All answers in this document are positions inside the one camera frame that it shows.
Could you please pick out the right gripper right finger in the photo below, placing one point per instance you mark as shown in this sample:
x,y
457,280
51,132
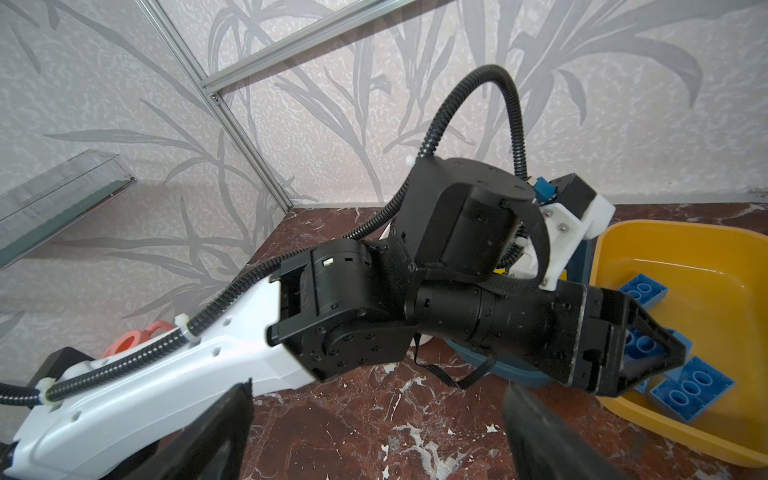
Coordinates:
x,y
544,447

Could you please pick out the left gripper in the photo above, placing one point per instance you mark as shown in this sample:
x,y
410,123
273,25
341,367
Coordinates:
x,y
468,256

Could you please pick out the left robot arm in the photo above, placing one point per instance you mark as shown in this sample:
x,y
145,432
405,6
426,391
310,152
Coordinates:
x,y
302,317

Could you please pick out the yellow plastic bin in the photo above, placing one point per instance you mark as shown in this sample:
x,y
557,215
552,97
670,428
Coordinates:
x,y
716,278

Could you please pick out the clear acrylic wall shelf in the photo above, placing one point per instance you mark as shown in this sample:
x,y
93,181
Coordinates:
x,y
39,209

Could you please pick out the teal plastic bin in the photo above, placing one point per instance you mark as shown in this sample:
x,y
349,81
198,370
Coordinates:
x,y
511,368

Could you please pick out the pink watering can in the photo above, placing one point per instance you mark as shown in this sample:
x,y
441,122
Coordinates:
x,y
134,338

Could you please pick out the blue brick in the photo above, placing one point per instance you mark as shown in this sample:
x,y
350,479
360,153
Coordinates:
x,y
705,383
645,290
639,346

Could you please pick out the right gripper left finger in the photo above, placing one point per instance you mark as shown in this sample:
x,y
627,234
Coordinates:
x,y
211,447

